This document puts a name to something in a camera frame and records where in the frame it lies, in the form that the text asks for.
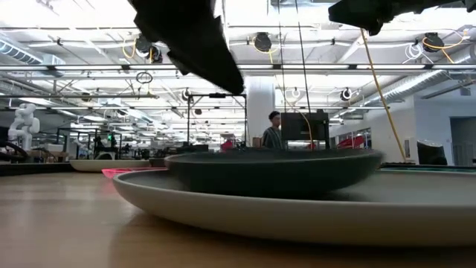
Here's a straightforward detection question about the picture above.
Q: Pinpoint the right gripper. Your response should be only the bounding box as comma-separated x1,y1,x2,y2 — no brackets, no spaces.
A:
328,0,476,36

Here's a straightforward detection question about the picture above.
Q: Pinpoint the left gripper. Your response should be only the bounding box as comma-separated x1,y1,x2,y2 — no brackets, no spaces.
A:
128,0,245,96

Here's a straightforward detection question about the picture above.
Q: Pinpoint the dark glossy plate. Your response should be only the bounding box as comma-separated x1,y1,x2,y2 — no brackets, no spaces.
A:
164,147,385,199

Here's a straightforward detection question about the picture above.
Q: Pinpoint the pink plastic plate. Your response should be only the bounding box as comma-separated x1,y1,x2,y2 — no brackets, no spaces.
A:
100,167,169,180

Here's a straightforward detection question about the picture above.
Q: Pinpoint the light grey plate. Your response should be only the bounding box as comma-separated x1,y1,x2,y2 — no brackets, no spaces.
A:
69,159,152,173

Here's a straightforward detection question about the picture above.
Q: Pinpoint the white pillar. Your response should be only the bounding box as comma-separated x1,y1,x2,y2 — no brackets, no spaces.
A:
246,76,277,149

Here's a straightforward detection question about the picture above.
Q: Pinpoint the person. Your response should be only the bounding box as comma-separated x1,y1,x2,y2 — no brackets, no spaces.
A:
261,110,288,150

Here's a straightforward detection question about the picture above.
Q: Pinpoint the black monitor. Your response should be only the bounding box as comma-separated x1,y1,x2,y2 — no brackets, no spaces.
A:
280,109,331,150

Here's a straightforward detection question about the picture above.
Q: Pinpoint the red object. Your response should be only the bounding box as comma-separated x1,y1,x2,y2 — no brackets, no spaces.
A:
336,135,367,150

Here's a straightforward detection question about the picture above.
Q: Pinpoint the black chair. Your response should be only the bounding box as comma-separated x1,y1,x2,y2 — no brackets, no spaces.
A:
416,139,448,166

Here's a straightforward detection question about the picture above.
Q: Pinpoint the large grey plate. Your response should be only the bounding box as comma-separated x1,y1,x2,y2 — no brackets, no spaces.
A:
112,169,476,247

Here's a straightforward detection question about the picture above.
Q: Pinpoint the white humanoid robot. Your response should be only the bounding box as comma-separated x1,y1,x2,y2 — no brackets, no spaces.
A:
7,103,41,153

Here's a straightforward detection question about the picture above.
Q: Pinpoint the black hanging cable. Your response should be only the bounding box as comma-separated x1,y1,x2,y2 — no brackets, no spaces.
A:
277,0,287,112
295,0,312,112

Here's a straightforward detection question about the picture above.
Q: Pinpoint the yellow cable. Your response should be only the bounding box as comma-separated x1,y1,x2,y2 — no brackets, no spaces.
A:
358,28,408,163

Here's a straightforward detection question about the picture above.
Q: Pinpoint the silver air duct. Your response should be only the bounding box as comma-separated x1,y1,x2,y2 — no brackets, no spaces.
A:
362,44,476,109
0,36,66,66

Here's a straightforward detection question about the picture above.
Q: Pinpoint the black workstation frame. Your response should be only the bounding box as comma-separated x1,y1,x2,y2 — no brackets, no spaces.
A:
57,128,123,160

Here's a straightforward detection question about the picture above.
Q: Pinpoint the black table edge rail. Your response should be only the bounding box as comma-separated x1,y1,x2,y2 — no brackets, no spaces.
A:
0,162,75,176

